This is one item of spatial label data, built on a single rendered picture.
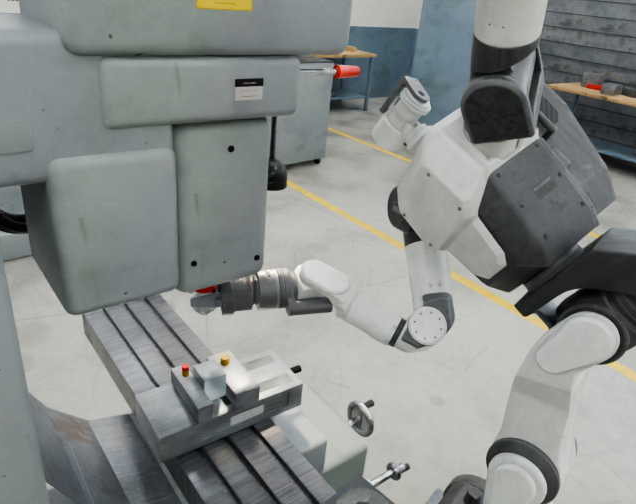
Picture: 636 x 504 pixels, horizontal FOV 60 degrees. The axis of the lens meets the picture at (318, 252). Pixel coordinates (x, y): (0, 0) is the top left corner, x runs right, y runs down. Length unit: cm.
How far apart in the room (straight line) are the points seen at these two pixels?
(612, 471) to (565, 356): 195
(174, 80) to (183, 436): 72
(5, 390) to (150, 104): 43
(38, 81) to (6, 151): 10
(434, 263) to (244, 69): 57
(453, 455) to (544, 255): 182
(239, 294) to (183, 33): 52
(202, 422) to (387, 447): 151
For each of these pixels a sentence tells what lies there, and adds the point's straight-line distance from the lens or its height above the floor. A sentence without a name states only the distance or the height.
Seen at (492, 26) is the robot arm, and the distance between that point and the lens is 81.
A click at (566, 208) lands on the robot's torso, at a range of 99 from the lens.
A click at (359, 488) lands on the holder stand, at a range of 95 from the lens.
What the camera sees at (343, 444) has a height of 73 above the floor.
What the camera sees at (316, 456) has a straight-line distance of 142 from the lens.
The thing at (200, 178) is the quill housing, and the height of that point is 154.
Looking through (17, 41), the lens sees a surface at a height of 175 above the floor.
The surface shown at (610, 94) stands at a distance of 788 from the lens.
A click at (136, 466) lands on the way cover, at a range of 134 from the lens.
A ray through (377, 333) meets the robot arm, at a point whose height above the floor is 120.
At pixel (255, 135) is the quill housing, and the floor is 160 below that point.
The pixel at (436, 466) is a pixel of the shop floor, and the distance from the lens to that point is 261.
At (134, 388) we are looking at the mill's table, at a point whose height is 93.
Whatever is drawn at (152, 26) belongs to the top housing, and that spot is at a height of 177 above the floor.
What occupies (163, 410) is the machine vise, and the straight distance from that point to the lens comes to 126.
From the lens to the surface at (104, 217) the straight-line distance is 87.
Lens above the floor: 185
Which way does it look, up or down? 26 degrees down
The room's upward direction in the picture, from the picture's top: 6 degrees clockwise
